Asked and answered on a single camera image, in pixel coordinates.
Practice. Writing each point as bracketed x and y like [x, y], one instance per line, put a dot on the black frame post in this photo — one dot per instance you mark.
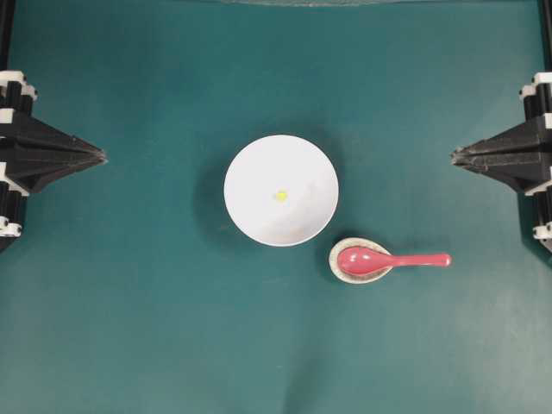
[7, 12]
[546, 28]

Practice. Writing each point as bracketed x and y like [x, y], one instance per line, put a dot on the crackle glazed spoon rest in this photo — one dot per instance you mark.
[355, 242]

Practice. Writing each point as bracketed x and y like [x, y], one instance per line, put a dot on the white round bowl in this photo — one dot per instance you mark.
[281, 163]

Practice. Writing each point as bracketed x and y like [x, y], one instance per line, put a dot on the left black frame post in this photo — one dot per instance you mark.
[7, 12]

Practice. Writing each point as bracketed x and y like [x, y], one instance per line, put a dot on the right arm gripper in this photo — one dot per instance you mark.
[528, 175]

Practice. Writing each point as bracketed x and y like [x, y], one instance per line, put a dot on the pink ceramic soup spoon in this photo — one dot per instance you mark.
[360, 261]

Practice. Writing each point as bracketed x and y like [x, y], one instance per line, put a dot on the right black frame post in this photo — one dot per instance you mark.
[546, 28]

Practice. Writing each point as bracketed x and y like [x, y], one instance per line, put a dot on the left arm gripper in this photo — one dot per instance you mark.
[31, 170]

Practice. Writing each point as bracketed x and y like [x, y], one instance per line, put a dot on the yellow hexagonal prism block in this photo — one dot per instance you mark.
[281, 196]

